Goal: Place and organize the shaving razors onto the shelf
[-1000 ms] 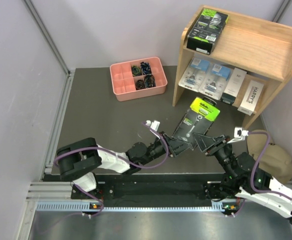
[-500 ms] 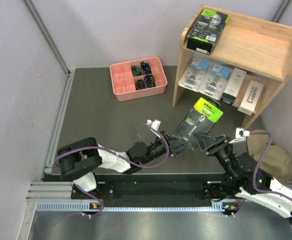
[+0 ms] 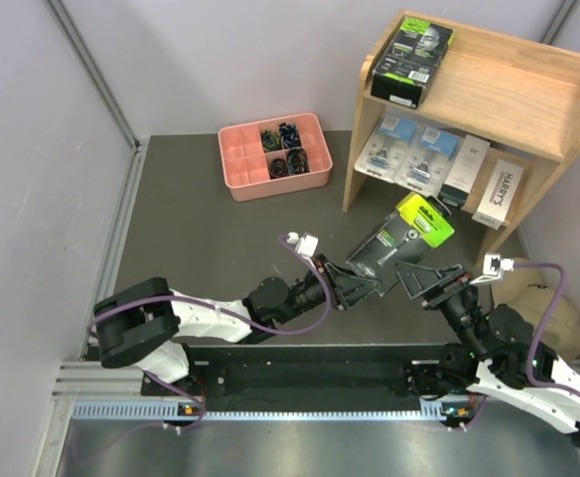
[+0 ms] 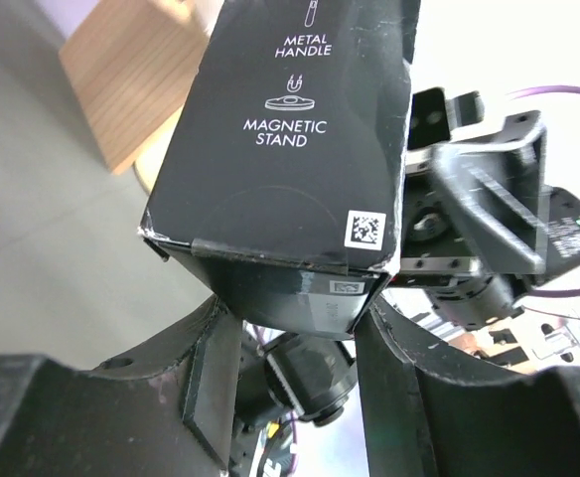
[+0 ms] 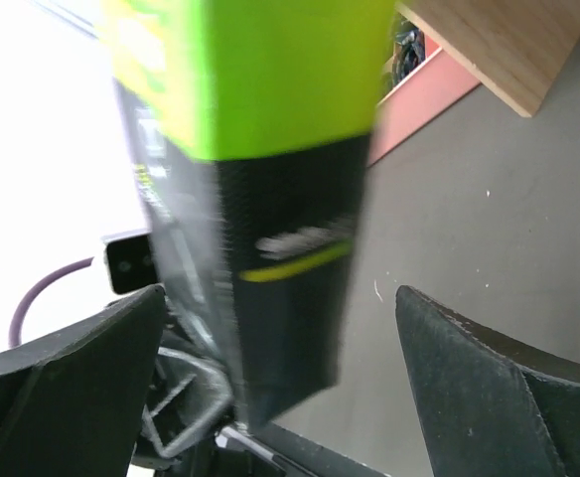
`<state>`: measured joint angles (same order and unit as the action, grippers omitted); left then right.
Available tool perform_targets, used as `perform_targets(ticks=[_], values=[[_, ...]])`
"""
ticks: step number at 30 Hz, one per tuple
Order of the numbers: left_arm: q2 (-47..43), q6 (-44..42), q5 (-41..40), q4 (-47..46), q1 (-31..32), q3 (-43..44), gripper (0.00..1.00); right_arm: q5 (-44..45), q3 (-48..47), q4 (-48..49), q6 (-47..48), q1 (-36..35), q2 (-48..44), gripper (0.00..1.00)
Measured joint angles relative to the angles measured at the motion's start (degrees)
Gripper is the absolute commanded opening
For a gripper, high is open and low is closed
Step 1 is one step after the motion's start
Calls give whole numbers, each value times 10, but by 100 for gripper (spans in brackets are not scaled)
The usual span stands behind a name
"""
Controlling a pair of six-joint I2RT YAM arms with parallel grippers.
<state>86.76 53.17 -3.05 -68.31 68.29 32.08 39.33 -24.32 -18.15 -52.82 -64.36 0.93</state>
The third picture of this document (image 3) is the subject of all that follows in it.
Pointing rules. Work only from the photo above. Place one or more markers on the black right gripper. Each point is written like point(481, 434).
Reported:
point(418, 280)

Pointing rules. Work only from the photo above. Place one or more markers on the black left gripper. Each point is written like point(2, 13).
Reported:
point(345, 289)

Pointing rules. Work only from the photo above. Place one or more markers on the black green Gillette razor box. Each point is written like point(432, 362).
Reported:
point(417, 226)

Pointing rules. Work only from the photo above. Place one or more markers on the white Harry's razor box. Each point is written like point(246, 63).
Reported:
point(497, 198)

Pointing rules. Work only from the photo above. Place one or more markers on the blue white razor blister pack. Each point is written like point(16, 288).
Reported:
point(386, 148)

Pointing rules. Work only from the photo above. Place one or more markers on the white razor box dark end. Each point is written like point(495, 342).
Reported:
point(465, 169)

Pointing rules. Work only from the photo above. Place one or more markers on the black green face-print razor box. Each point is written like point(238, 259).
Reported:
point(405, 71)

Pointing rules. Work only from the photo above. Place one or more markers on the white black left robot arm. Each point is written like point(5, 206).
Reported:
point(143, 325)

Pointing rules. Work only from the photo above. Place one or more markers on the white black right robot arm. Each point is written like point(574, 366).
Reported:
point(498, 354)

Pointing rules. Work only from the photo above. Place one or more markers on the light wooden two-tier shelf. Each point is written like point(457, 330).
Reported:
point(522, 96)

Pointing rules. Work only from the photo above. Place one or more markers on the dark rolled tie in tray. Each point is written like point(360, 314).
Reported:
point(297, 161)

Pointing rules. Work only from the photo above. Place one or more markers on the brown rolled tie in tray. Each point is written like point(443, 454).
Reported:
point(278, 168)

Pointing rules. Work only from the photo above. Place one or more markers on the pink divided organizer tray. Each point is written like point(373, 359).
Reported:
point(245, 164)

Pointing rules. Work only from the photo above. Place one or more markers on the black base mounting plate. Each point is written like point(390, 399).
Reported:
point(399, 371)

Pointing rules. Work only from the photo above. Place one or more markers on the blue rolled tie in tray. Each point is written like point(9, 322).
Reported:
point(289, 135)

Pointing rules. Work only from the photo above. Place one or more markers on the green rolled tie in tray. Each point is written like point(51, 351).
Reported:
point(270, 140)

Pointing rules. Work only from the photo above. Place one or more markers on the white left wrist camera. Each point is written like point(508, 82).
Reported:
point(305, 244)

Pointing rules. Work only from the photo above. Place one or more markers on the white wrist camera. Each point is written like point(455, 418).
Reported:
point(305, 244)
point(493, 269)

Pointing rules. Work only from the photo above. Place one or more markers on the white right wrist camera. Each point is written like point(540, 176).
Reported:
point(493, 269)

